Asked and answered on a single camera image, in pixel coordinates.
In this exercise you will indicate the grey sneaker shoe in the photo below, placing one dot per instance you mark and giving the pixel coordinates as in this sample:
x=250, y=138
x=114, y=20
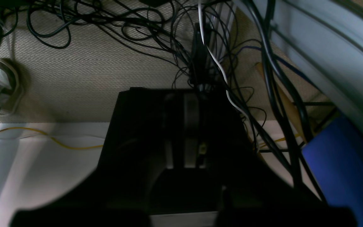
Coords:
x=11, y=89

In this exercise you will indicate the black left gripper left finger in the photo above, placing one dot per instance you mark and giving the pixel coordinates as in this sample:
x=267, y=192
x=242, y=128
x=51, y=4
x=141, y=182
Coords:
x=143, y=135

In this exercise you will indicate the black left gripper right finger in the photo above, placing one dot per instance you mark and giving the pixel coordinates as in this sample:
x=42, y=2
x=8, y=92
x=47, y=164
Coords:
x=221, y=172

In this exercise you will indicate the blue box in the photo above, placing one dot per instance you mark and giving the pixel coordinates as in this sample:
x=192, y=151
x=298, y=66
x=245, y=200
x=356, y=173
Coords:
x=335, y=157

